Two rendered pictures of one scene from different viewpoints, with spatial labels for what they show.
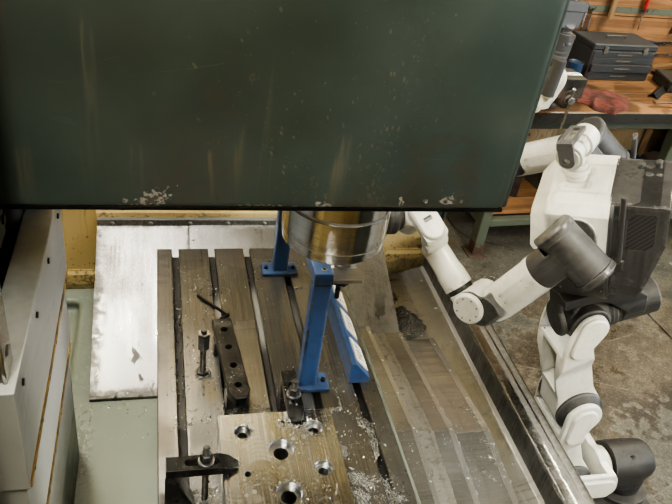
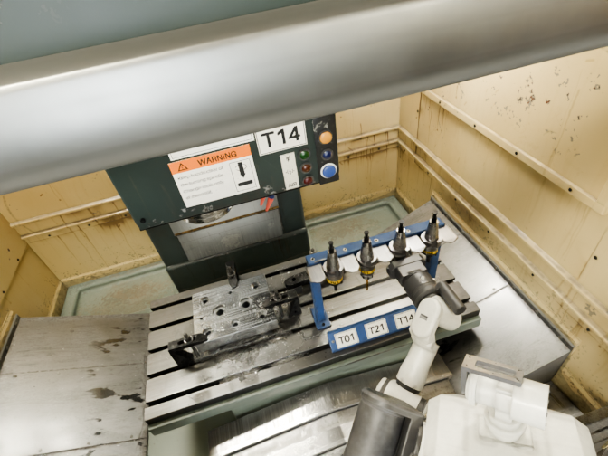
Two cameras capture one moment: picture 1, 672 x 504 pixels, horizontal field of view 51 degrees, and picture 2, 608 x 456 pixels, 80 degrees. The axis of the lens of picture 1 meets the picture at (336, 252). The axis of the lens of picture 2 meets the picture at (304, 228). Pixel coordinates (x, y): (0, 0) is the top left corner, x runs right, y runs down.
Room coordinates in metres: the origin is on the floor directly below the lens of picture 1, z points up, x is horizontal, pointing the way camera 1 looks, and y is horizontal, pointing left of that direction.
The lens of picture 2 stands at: (1.26, -0.77, 2.07)
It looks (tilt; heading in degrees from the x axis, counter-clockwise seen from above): 42 degrees down; 98
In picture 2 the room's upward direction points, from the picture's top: 10 degrees counter-clockwise
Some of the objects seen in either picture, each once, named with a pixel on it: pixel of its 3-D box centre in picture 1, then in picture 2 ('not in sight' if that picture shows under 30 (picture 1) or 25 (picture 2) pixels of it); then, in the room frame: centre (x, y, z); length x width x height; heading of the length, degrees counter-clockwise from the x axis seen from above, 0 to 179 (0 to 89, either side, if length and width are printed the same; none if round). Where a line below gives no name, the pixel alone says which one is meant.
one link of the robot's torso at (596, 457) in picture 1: (574, 466); not in sight; (1.61, -0.90, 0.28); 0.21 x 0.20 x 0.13; 107
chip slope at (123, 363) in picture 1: (255, 321); (408, 298); (1.53, 0.20, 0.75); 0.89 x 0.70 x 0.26; 107
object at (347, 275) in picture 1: (348, 275); (316, 274); (1.18, -0.03, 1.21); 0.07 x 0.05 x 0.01; 107
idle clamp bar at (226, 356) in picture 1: (230, 366); (316, 276); (1.15, 0.19, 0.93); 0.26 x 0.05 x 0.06; 22
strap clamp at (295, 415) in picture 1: (291, 404); (280, 303); (1.02, 0.04, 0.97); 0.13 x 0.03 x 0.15; 17
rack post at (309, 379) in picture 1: (313, 335); (317, 293); (1.16, 0.02, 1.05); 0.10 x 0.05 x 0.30; 107
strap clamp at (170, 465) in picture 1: (201, 473); (232, 278); (0.82, 0.18, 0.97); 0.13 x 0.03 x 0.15; 107
